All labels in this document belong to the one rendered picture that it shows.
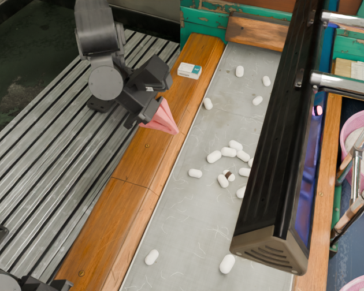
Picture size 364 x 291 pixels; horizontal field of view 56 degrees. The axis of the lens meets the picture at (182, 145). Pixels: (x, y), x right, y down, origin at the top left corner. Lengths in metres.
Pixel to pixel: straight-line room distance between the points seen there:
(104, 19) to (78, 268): 0.46
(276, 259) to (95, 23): 0.49
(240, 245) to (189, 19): 0.88
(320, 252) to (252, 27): 0.63
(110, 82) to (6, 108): 1.64
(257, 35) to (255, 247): 0.78
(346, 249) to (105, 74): 0.62
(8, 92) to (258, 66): 1.60
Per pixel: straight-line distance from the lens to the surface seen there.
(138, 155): 0.80
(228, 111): 0.93
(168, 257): 0.71
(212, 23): 1.12
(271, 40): 1.05
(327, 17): 0.59
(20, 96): 2.24
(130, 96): 0.64
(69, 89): 1.14
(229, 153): 0.82
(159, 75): 0.61
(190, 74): 0.97
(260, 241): 0.34
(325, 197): 0.79
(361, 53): 1.13
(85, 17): 0.67
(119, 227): 0.71
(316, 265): 0.72
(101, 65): 0.59
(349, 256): 0.86
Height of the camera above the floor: 1.41
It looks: 52 degrees down
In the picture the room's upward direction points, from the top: straight up
